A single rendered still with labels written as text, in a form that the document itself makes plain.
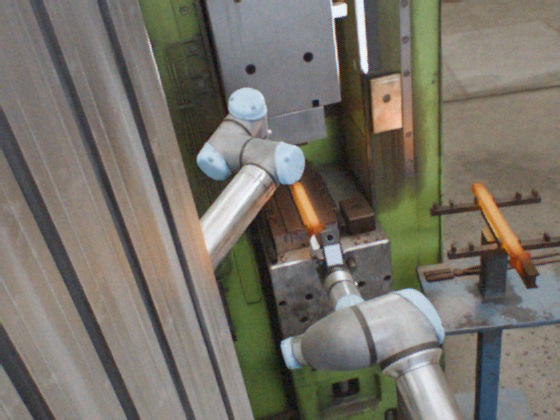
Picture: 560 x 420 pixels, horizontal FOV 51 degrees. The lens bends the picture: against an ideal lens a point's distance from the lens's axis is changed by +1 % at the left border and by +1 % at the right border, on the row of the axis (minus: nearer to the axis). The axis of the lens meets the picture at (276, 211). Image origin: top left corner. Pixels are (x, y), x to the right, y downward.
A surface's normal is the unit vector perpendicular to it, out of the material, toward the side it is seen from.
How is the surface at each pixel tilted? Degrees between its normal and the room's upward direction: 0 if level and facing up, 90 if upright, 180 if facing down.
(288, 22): 90
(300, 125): 90
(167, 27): 90
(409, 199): 90
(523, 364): 0
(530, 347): 0
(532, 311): 0
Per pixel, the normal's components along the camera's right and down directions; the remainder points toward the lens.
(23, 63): 0.95, 0.03
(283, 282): 0.18, 0.52
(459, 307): -0.15, -0.83
